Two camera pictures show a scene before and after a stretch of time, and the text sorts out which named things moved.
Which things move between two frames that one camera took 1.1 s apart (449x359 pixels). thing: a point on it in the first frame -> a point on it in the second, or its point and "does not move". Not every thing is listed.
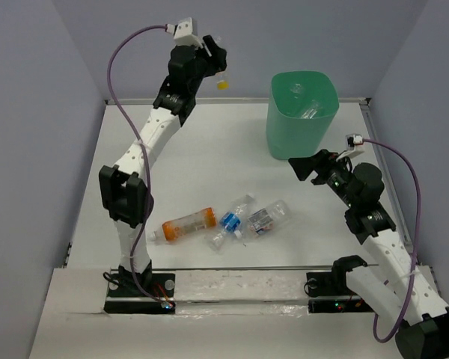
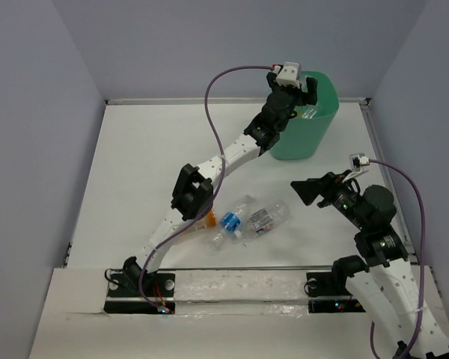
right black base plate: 331,292 does not move
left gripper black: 218,62 -> 301,98
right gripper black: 325,160 -> 307,189
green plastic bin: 301,106 does not move
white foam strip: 192,286 does not move
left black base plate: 124,297 does not move
